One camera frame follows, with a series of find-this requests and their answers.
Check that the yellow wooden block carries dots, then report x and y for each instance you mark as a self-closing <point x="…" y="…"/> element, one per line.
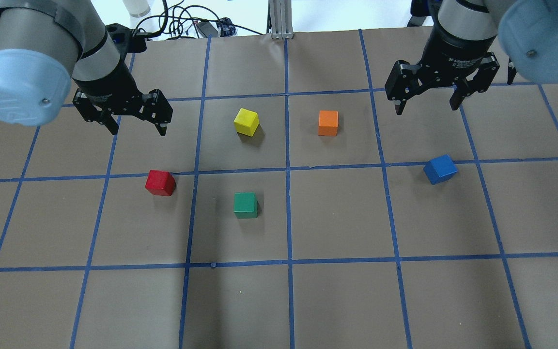
<point x="246" y="122"/>

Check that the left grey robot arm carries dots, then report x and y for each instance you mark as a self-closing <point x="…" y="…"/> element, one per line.
<point x="46" y="46"/>

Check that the blue wooden block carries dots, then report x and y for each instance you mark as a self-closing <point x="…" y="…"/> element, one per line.
<point x="440" y="169"/>

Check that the green wooden block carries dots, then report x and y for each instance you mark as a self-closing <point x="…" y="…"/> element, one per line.
<point x="245" y="205"/>

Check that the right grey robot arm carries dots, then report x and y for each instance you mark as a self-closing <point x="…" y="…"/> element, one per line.
<point x="527" y="30"/>

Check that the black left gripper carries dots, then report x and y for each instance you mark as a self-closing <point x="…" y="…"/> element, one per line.
<point x="110" y="85"/>

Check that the orange wooden block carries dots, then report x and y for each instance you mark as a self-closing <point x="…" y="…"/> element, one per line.
<point x="328" y="123"/>

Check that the white cylindrical bottle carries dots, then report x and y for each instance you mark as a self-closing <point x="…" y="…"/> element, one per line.
<point x="137" y="8"/>

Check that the aluminium frame post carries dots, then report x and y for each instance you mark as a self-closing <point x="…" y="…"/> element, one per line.
<point x="279" y="23"/>

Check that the red wooden block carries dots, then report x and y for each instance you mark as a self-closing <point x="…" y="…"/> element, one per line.
<point x="160" y="183"/>

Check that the black power adapter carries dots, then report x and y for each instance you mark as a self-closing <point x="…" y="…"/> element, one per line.
<point x="206" y="29"/>

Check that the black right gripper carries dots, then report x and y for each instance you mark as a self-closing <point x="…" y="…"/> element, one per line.
<point x="453" y="52"/>

